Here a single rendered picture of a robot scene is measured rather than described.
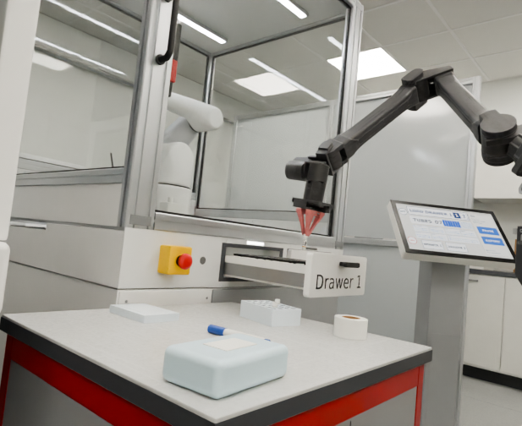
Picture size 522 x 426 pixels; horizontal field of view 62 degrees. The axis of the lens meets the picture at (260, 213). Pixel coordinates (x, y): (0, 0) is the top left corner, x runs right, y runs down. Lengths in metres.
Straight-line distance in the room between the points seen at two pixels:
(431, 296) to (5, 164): 1.78
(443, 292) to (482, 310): 1.99
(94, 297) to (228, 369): 0.71
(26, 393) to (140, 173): 0.52
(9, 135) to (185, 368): 0.42
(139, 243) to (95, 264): 0.14
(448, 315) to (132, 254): 1.49
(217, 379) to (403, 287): 2.47
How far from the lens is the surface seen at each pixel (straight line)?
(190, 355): 0.54
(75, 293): 1.26
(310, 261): 1.08
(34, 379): 0.86
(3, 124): 0.73
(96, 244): 1.19
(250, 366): 0.56
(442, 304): 2.13
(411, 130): 3.05
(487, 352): 4.14
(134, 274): 1.11
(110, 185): 1.16
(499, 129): 1.16
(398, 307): 2.95
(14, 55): 0.75
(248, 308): 1.05
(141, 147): 1.11
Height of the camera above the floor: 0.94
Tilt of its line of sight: 4 degrees up
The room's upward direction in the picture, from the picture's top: 6 degrees clockwise
